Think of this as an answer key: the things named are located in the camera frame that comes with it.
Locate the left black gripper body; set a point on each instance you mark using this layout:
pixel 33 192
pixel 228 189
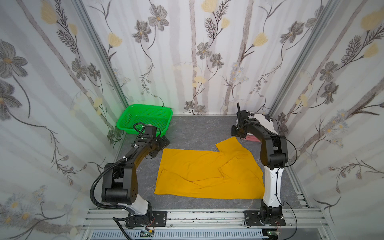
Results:
pixel 163 141

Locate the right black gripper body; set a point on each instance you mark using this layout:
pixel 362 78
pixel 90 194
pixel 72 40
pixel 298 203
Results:
pixel 241 114

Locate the yellow t shirt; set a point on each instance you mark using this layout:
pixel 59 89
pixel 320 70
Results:
pixel 229 173

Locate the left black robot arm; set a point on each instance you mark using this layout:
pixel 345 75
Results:
pixel 120 183

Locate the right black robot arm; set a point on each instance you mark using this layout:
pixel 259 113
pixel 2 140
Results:
pixel 273 155

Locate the pink folded t shirt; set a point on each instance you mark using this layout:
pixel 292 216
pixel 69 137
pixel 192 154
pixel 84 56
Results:
pixel 252 138

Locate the green plastic basket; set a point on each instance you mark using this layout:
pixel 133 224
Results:
pixel 157 116

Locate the white black folded t shirt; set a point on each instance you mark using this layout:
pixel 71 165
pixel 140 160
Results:
pixel 267 122

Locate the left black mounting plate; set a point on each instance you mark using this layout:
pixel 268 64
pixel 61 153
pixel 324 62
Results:
pixel 159 218

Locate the black mounting plate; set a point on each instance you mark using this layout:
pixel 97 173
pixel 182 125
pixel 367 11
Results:
pixel 255 219
pixel 159 218

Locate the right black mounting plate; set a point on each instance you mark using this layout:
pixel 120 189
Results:
pixel 255 219

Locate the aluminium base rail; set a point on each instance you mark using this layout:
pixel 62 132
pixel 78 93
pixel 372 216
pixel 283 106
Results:
pixel 301 224

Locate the white slotted cable duct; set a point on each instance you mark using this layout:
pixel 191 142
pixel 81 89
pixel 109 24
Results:
pixel 199 234

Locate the right corner aluminium post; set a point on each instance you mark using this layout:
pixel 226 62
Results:
pixel 321 24

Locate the corner aluminium post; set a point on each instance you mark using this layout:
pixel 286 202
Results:
pixel 100 50
pixel 321 24

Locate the left corner aluminium post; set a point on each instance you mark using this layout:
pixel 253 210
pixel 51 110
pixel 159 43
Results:
pixel 100 50

